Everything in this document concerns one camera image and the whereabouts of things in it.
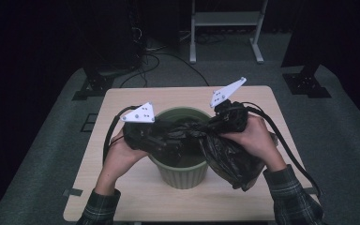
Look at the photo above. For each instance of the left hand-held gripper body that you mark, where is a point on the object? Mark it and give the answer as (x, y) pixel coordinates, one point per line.
(139, 134)

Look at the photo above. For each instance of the dark tape strip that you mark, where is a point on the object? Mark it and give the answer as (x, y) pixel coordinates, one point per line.
(311, 190)
(73, 192)

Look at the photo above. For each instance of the green ribbed plastic trash can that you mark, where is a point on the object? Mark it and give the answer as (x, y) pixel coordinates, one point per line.
(182, 176)

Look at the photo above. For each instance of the person's right hand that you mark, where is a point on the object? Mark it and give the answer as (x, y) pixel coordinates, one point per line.
(259, 143)

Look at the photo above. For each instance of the black stand with base plate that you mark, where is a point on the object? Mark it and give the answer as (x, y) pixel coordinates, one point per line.
(106, 62)
(306, 84)

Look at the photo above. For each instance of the person's left hand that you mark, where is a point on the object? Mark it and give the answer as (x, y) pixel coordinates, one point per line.
(123, 156)

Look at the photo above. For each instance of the black plastic garbage bag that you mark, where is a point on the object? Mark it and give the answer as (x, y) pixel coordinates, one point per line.
(228, 159)

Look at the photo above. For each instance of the white metal stand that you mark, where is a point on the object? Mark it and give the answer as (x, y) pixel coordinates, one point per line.
(226, 18)

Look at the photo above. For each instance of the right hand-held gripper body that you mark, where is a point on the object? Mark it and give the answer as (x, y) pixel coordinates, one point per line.
(231, 117)

